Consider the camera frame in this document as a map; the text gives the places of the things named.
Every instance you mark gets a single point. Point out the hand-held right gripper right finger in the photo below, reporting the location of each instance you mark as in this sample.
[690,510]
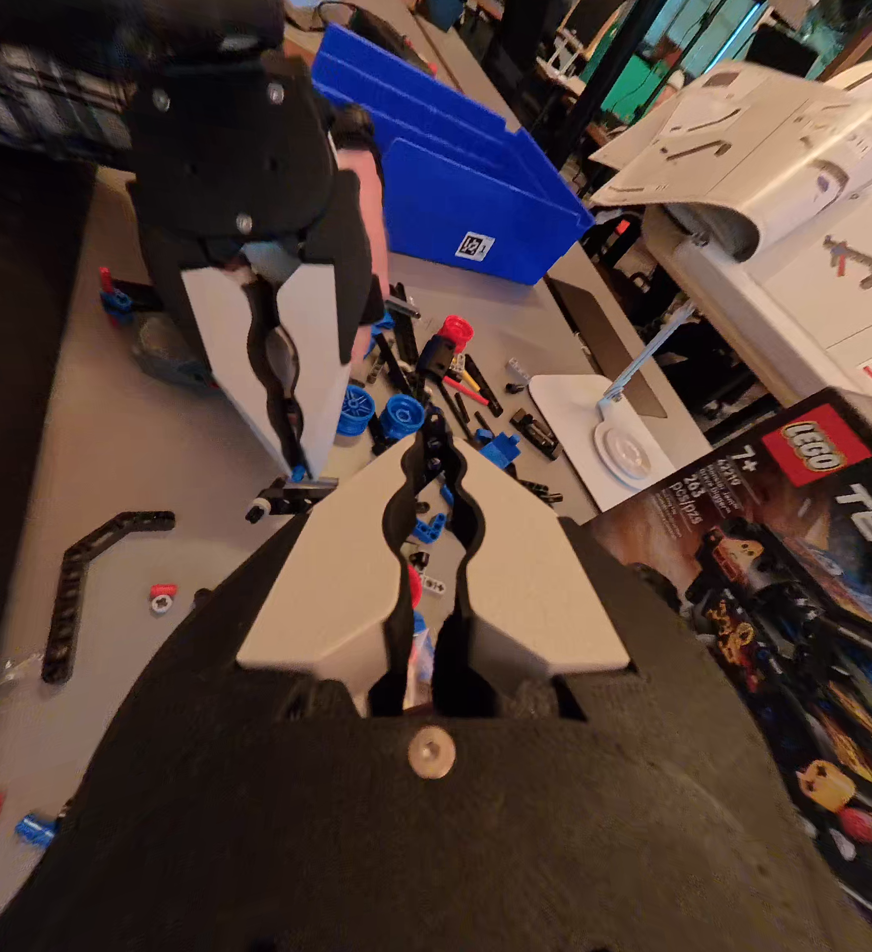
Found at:
[540,587]

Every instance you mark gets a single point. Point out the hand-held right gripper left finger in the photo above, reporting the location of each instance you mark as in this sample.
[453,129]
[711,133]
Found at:
[324,587]

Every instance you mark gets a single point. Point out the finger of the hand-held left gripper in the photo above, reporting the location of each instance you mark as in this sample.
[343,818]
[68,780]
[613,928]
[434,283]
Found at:
[213,327]
[320,357]

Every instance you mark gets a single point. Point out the grey motor brick assembly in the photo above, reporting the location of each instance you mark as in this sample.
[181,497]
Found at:
[160,357]

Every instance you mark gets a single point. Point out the black connector with blue pin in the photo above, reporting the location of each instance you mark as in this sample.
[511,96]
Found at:
[294,494]

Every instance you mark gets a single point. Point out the black beam piece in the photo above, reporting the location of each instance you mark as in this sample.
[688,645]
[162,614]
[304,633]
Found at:
[436,439]

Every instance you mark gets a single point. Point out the instruction booklet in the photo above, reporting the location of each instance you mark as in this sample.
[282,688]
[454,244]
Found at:
[740,134]

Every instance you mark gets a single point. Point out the person's left forearm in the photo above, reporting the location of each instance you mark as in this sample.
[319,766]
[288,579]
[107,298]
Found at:
[19,97]

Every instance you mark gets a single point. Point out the person's left hand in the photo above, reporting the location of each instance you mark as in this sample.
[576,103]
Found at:
[369,216]

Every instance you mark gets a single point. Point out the blue toy wheel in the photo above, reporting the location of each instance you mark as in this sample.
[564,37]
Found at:
[402,416]
[354,409]

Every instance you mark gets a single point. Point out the pile of black building pieces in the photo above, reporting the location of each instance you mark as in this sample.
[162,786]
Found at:
[406,335]

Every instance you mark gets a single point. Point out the blue angled beam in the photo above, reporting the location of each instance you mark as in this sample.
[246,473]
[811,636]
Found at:
[428,529]

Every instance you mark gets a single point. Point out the blue angled panel piece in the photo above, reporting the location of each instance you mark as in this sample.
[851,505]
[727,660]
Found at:
[499,450]

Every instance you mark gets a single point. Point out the red axle rod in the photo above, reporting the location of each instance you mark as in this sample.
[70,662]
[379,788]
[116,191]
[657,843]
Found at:
[465,390]

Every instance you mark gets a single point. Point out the light grey short beam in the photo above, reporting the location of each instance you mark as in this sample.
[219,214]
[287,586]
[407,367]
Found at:
[518,370]

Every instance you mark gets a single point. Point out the blue plastic bin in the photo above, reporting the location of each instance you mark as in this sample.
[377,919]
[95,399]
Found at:
[443,186]

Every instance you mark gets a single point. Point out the dark printed toy box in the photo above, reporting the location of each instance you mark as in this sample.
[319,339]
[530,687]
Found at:
[778,595]

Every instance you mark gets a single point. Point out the black bent beam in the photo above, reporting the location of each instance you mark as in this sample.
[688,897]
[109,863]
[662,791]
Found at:
[71,580]

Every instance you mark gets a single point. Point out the blue and black pin piece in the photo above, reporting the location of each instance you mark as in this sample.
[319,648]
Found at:
[34,831]

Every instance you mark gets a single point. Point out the black rectangular frame piece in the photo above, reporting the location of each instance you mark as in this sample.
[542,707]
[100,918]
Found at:
[536,435]

